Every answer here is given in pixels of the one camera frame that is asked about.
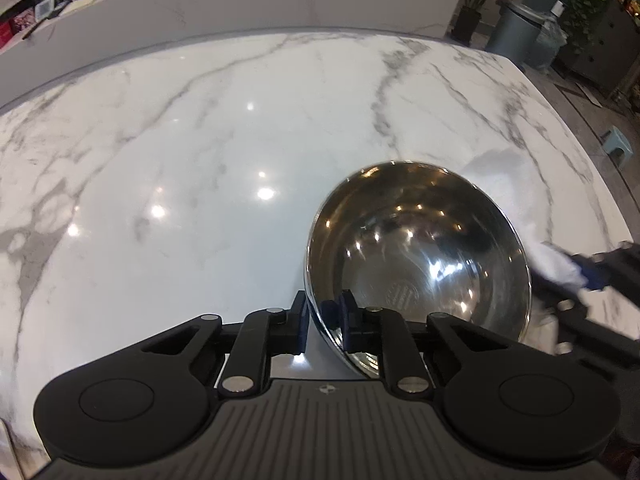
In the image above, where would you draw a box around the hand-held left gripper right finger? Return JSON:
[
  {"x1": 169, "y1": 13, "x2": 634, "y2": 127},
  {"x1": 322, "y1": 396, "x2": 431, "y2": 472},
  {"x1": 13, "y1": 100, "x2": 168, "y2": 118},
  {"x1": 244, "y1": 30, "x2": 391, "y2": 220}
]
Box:
[{"x1": 337, "y1": 288, "x2": 507, "y2": 394}]

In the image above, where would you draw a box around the grey trash bin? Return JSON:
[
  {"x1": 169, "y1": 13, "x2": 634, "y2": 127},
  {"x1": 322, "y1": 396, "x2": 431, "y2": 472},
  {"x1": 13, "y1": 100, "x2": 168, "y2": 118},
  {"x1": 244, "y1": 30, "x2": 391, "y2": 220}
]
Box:
[{"x1": 486, "y1": 0, "x2": 547, "y2": 69}]

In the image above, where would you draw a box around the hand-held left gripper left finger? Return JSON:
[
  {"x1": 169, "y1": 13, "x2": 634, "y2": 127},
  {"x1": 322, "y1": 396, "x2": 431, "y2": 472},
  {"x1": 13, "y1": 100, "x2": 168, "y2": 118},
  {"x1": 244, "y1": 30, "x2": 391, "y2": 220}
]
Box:
[{"x1": 140, "y1": 290, "x2": 309, "y2": 394}]

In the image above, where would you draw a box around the dark grey drawer cabinet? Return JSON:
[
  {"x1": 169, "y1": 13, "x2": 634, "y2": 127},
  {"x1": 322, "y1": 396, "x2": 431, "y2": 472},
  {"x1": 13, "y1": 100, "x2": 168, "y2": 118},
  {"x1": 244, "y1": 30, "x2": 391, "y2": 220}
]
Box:
[{"x1": 569, "y1": 4, "x2": 640, "y2": 103}]

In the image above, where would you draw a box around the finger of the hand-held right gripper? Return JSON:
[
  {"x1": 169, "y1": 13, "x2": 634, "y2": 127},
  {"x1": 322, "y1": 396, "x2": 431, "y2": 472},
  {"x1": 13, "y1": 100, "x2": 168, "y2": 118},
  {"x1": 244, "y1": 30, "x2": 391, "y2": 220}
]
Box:
[
  {"x1": 570, "y1": 241, "x2": 640, "y2": 292},
  {"x1": 537, "y1": 275, "x2": 640, "y2": 361}
]

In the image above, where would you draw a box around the stainless steel bowl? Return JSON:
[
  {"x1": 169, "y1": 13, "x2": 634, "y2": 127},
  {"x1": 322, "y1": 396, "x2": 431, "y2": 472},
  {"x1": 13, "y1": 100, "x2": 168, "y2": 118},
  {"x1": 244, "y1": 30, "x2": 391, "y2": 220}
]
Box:
[{"x1": 303, "y1": 159, "x2": 533, "y2": 380}]

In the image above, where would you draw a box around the potted plant in black pot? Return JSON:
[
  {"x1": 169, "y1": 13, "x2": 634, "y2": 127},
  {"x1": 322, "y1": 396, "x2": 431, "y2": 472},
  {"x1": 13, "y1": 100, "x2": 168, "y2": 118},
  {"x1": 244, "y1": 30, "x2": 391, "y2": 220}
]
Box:
[{"x1": 449, "y1": 0, "x2": 532, "y2": 44}]

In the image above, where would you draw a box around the small green plastic stool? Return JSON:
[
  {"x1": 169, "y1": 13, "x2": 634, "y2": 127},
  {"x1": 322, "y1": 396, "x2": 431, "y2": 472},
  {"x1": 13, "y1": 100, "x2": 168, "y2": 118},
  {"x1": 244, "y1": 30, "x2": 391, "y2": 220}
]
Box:
[{"x1": 599, "y1": 126, "x2": 637, "y2": 169}]

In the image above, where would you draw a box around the clear plastic water jug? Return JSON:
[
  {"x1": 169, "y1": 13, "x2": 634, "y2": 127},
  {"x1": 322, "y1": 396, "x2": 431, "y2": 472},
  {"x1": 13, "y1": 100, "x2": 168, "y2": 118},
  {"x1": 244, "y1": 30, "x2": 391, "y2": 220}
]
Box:
[{"x1": 529, "y1": 2, "x2": 569, "y2": 69}]

